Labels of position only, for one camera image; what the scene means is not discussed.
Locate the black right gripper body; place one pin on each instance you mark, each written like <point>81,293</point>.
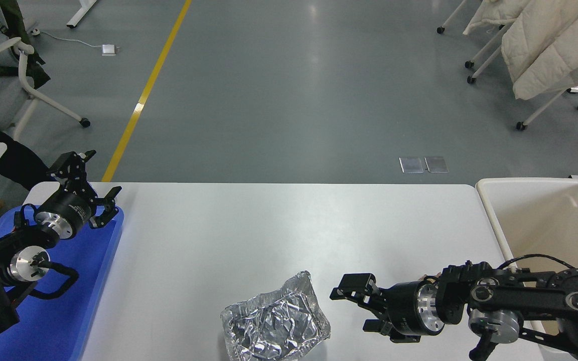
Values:
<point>404,308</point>

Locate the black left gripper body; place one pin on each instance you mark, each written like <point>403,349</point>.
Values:
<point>70,204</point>

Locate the silver foil tray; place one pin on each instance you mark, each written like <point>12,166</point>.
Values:
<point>274,326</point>

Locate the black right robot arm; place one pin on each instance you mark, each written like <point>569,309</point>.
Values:
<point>520,296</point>

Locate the person with tan boots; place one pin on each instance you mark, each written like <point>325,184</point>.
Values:
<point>13,160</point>

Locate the blue plastic tray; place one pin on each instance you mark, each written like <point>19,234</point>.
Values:
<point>68,321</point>

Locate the white power adapter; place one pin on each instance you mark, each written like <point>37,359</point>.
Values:
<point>109,49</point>

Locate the metal floor plate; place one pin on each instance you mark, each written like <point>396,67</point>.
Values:
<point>437,164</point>
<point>411,165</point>

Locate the white desk leg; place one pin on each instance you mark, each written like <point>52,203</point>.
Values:
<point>82,12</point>

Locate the dark green jacket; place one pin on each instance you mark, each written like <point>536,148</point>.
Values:
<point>15,20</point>

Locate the large pale plastic bin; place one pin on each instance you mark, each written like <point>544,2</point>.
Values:
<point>545,225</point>

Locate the cream quilted jacket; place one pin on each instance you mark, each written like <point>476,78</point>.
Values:
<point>494,12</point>
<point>570,65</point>
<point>540,35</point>

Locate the white chair frame with casters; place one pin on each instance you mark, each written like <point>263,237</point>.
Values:
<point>469,64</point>
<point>471,80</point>
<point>521,126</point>

